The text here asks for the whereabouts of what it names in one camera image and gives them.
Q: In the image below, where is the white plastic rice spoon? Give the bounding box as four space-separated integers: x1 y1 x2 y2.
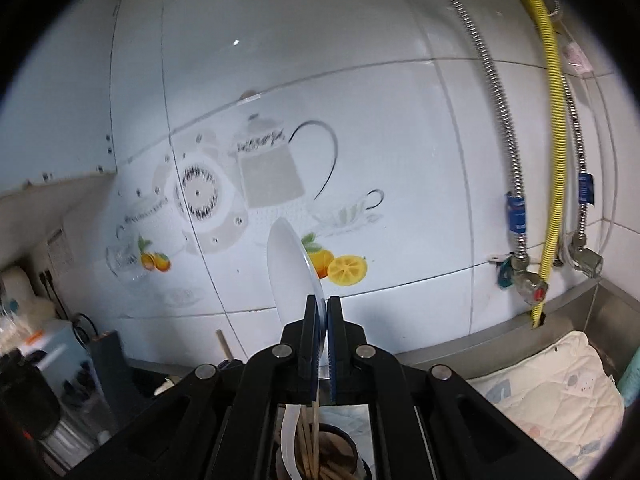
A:
267 218 326 479

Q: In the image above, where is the black utensil holder cup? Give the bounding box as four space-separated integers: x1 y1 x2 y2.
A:
294 422 373 480

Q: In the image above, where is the black electric appliance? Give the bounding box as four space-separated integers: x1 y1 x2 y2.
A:
72 313 139 429

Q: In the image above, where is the white quilted fish-print cloth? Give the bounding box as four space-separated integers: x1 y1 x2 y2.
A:
328 329 626 480

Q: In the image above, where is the teal soap pump bottle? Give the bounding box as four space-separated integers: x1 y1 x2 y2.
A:
617 348 640 408

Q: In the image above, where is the metal angle valve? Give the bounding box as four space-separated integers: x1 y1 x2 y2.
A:
567 232 603 278

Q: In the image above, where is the red-handled water valve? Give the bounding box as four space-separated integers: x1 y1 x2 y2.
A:
489 254 548 307

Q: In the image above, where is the left braided metal hose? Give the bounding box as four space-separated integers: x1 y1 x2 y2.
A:
414 0 531 261

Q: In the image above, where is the braided metal hose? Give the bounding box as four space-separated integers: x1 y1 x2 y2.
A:
546 0 591 246
414 0 531 261

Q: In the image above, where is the wall power socket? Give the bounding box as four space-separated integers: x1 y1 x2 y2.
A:
39 269 55 292

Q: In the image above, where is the yellow gas hose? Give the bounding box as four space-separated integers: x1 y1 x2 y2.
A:
508 0 569 330

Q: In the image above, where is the right braided metal hose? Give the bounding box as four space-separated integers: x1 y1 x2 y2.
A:
546 0 591 246

